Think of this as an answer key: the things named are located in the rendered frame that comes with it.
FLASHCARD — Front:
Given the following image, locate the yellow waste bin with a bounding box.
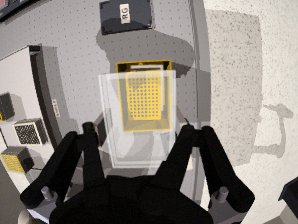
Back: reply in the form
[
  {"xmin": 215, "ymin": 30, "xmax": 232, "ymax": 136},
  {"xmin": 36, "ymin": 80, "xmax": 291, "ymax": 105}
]
[{"xmin": 116, "ymin": 60, "xmax": 171, "ymax": 71}]

